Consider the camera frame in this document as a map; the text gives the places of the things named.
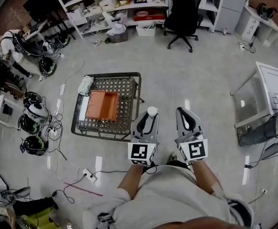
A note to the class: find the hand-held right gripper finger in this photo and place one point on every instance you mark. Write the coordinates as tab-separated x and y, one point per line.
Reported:
179	125
197	125

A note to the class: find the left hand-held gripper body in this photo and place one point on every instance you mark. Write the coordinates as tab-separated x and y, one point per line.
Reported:
142	151

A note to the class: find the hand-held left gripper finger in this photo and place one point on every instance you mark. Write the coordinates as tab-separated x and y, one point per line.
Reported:
136	125
155	128

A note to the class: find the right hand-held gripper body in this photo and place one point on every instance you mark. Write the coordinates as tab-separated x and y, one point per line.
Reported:
194	150

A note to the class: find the small white item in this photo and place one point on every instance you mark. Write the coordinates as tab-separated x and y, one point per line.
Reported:
152	111

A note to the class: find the orange box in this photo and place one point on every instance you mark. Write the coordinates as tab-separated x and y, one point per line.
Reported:
101	106

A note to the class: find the person's left forearm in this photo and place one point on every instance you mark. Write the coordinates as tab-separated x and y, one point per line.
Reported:
131	178

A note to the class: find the person's right forearm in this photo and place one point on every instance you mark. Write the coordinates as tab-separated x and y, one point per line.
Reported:
204	175

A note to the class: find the red flat box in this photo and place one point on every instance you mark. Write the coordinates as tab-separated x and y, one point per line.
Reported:
149	15

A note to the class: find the person's shoe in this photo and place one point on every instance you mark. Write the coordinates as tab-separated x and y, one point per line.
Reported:
172	157

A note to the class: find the dark metal lattice table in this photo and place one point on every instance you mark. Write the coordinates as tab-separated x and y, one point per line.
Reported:
125	96

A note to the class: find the person's light grey shirt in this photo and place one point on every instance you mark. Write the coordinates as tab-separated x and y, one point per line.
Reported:
172	199

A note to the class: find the white flat board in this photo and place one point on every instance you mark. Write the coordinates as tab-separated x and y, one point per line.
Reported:
83	108

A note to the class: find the white power strip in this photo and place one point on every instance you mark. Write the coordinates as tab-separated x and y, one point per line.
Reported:
53	132
89	175
241	45

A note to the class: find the white wet wipes packet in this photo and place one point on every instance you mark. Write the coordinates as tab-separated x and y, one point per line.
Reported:
85	85

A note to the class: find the pink strip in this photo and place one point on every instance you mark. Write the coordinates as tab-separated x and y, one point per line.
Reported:
84	189

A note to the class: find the grey basket with papers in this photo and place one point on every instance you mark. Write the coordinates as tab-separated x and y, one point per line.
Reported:
117	33

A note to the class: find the white plastic bin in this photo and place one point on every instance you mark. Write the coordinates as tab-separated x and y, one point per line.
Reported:
145	30

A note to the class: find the white helmet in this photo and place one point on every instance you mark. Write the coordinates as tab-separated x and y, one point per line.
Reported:
37	111

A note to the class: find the black helmet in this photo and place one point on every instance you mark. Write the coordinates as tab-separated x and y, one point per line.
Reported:
27	124
47	67
35	145
62	39
31	98

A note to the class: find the black office chair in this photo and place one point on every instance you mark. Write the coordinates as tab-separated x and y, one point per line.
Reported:
184	11

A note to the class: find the white desk with cubbies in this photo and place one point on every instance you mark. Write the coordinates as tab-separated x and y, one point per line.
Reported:
255	23

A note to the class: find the narrow white shelf unit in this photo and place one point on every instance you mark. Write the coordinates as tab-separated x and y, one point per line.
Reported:
210	6

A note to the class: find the yellow-green bag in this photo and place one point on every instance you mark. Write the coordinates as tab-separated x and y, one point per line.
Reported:
39	219

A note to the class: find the white cabinet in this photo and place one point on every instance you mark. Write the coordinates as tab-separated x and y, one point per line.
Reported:
233	6

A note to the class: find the black headsets on desk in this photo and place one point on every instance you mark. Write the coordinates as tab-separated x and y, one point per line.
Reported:
266	11

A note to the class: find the black bags pile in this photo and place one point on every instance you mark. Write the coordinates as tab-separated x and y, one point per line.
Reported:
3	80

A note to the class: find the black monitor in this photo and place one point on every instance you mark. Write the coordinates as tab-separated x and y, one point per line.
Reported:
42	6

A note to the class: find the white frame table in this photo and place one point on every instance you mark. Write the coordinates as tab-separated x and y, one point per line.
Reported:
270	80

